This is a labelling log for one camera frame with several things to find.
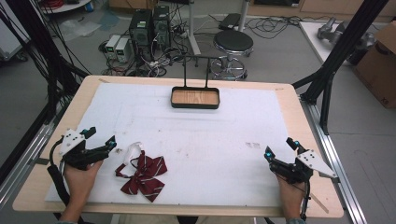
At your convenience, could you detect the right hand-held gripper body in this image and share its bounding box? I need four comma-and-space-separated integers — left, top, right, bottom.
270, 149, 339, 185

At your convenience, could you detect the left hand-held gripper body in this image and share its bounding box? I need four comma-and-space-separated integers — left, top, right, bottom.
59, 129, 110, 171

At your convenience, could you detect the dark red striped bow tie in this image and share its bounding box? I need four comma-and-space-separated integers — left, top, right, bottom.
115, 141, 168, 203

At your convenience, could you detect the person's right hand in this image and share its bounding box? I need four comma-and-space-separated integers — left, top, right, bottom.
276, 174, 308, 207

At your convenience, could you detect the person's left hand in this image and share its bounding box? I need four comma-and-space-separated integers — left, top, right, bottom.
64, 160, 104, 201

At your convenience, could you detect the thin wooden strip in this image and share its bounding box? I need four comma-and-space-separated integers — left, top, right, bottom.
308, 191, 330, 215

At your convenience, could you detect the white foam mat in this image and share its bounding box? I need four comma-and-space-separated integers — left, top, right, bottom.
44, 81, 308, 208

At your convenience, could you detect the white power supply box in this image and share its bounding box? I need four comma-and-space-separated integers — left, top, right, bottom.
105, 34, 121, 61
114, 37, 132, 63

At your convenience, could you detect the black rack with wooden tray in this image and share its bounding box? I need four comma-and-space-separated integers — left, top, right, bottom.
170, 54, 221, 110

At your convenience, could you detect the clear plastic sheet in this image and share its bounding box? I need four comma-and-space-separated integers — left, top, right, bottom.
58, 18, 103, 42

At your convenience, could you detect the white platform board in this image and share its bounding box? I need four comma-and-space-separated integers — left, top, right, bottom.
298, 21, 359, 67

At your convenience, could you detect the black computer tower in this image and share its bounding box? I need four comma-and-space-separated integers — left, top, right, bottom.
151, 5, 172, 49
128, 8, 154, 61

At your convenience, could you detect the brown cardboard box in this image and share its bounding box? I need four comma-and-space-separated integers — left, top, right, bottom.
352, 21, 396, 109

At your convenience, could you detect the black round stool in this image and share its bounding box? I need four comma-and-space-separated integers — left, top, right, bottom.
210, 29, 254, 81

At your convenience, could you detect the white cart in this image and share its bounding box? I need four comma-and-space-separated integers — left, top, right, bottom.
0, 0, 31, 63

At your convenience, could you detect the round white table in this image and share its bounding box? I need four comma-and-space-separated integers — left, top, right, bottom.
39, 0, 93, 15

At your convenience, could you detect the black flat case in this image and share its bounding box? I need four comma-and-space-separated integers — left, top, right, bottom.
218, 12, 243, 32

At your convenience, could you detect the white desk leg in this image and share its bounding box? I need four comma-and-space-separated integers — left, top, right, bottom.
186, 0, 202, 57
237, 0, 250, 33

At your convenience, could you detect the aluminium rail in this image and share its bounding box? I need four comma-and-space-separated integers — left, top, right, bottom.
299, 96, 369, 224
0, 102, 68, 209

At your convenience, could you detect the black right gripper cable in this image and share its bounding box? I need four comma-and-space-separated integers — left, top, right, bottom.
299, 179, 313, 221

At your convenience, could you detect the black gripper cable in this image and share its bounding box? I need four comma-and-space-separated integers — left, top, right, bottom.
299, 179, 313, 221
46, 137, 72, 207

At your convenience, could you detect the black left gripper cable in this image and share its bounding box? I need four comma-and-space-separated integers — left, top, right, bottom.
46, 137, 72, 207

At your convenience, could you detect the tangle of floor cables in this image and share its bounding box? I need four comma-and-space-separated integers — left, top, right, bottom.
97, 3, 200, 78

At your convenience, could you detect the black metal frame strut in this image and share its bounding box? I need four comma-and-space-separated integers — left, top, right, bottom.
291, 0, 390, 136
0, 0, 92, 123

